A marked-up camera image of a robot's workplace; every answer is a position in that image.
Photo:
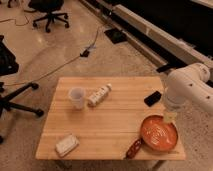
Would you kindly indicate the white wrapped packet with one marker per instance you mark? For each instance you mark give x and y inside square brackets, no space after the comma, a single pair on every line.
[66,145]

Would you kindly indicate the orange ceramic bowl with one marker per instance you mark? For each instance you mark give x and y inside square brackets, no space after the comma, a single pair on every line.
[158,135]

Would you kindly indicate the black smartphone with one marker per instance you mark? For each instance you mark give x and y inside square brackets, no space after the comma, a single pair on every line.
[153,98]

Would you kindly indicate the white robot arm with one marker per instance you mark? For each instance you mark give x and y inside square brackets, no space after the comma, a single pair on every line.
[187,83]

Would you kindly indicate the long white rail beam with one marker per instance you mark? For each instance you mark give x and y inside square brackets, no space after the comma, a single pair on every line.
[183,55]

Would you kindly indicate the white plastic bottle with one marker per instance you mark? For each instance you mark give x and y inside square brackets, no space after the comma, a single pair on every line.
[96,97]

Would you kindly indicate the black floor mat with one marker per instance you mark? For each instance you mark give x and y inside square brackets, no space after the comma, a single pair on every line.
[115,35]

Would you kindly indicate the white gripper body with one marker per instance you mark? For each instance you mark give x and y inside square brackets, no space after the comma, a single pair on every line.
[169,116]

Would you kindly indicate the wooden table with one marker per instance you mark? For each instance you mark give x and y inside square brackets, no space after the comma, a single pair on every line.
[106,131]

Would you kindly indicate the clear plastic cup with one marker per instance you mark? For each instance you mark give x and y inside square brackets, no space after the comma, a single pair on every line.
[77,97]

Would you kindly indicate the red patterned flat object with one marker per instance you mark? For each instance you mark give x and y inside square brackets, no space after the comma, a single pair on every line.
[134,148]

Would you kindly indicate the black office chair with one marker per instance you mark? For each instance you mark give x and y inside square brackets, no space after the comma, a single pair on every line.
[50,8]

